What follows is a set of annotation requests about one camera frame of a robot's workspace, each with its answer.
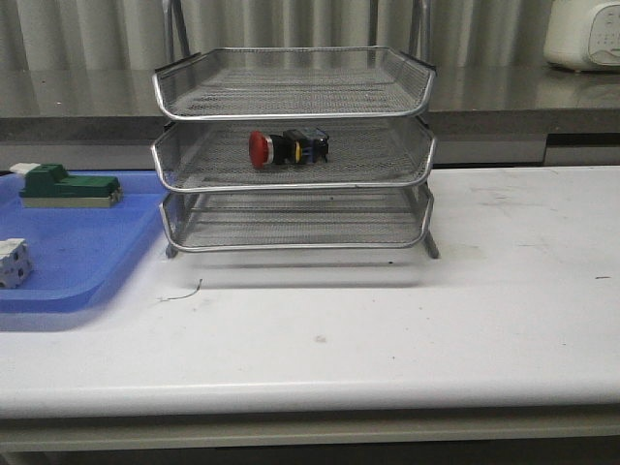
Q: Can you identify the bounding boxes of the white kitchen appliance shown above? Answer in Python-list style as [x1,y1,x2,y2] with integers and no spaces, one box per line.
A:
[543,0,619,73]

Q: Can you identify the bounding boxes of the blue plastic tray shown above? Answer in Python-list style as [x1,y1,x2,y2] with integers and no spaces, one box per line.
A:
[1,170,165,314]

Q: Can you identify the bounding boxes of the grey stone counter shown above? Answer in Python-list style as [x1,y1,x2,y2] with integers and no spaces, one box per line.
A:
[1,66,619,170]

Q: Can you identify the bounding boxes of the silver rack frame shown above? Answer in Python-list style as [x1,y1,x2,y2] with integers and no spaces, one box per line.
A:
[163,1,438,257]

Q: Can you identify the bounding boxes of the white terminal block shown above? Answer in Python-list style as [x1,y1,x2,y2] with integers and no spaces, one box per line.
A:
[0,238,33,289]

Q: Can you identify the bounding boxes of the green terminal block module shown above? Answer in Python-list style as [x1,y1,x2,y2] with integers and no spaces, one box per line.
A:
[10,163,123,208]

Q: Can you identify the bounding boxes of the thin grey wire scrap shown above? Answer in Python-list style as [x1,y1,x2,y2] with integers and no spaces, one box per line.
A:
[157,278,203,303]

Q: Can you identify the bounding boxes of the red emergency stop button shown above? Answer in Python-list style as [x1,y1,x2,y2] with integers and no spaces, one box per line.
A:
[248,128,329,169]

